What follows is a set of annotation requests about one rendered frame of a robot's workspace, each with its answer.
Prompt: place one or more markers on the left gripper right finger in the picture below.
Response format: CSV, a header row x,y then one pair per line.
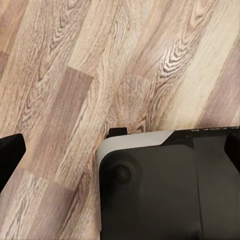
x,y
232,149

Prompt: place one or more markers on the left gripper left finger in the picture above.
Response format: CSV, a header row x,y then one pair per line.
x,y
12,150

